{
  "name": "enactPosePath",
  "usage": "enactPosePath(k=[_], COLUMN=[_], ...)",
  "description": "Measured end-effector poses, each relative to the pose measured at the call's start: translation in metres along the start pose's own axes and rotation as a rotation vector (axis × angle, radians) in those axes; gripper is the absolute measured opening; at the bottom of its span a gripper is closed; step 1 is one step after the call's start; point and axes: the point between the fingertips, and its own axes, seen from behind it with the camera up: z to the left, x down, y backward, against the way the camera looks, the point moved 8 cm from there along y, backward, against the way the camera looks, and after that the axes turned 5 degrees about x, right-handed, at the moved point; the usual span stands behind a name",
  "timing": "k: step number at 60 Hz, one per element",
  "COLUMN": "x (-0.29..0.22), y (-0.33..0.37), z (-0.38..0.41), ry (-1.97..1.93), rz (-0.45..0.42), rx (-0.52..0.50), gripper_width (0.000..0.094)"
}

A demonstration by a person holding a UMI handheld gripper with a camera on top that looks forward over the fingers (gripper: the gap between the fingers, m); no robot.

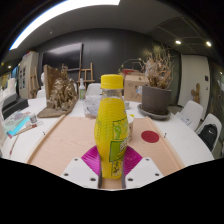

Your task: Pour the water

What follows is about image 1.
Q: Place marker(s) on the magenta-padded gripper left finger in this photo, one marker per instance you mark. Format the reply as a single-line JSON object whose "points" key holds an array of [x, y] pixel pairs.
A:
{"points": [[75, 170]]}

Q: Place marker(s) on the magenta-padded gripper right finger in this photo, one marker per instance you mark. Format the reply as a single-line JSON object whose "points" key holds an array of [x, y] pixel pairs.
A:
{"points": [[148, 170]]}

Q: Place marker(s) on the yellow drink bottle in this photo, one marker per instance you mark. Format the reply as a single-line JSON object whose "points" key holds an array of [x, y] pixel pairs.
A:
{"points": [[111, 126]]}

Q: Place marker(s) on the flat round red coaster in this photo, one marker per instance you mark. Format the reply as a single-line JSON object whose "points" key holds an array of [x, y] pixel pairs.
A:
{"points": [[150, 136]]}

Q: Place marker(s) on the beige dotted paper cup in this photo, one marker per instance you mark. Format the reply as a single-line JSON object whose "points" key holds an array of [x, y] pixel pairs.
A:
{"points": [[130, 128]]}

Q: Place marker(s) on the grey plant saucer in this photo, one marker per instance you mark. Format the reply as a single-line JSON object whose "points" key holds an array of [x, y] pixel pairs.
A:
{"points": [[151, 115]]}

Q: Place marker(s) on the yellow marker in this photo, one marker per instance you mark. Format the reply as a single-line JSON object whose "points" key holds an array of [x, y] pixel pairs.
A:
{"points": [[131, 115]]}

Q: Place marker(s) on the papers on chair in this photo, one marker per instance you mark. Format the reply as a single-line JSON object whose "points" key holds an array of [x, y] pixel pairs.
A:
{"points": [[184, 119]]}

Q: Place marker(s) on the paint brush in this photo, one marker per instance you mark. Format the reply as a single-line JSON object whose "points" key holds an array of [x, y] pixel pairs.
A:
{"points": [[28, 128]]}

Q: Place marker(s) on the small jar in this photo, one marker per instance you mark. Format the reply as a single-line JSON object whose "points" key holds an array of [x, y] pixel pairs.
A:
{"points": [[33, 119]]}

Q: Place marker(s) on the black backpack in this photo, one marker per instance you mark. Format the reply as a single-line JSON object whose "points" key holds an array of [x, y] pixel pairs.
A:
{"points": [[208, 136]]}

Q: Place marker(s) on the dry plant in grey pot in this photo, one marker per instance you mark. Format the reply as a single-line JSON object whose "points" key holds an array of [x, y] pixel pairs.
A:
{"points": [[156, 98]]}

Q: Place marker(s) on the white chair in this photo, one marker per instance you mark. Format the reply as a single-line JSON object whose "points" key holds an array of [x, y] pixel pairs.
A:
{"points": [[193, 111], [213, 120], [94, 89]]}

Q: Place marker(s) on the colourful book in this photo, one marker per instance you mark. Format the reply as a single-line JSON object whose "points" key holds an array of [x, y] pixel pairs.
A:
{"points": [[16, 122]]}

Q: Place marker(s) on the green and white spray bottle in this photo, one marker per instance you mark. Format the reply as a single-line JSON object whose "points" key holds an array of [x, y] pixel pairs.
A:
{"points": [[82, 91]]}

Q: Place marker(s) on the cardboard box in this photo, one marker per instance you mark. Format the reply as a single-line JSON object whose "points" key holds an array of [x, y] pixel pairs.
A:
{"points": [[133, 88]]}

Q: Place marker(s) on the black device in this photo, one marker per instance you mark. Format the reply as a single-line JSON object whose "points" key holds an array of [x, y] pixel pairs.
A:
{"points": [[13, 106]]}

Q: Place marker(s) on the wooden figure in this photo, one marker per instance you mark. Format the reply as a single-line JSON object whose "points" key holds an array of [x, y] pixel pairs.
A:
{"points": [[196, 93]]}

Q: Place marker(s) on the wooden easel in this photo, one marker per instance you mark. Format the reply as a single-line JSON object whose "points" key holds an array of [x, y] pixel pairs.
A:
{"points": [[86, 75]]}

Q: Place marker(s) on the white plaster bust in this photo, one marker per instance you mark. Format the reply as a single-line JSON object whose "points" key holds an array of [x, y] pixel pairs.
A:
{"points": [[42, 79]]}

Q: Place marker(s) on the red box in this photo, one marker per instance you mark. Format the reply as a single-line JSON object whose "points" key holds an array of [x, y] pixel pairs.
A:
{"points": [[129, 72]]}

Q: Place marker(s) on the white cabinet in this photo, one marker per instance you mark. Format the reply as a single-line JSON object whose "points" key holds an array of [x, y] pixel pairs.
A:
{"points": [[28, 73]]}

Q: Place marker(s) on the round ceiling spot light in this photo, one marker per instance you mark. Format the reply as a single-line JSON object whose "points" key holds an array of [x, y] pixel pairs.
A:
{"points": [[208, 43], [178, 42]]}

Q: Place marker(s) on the black wall screen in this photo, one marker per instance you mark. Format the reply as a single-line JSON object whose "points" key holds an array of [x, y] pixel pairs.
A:
{"points": [[61, 56]]}

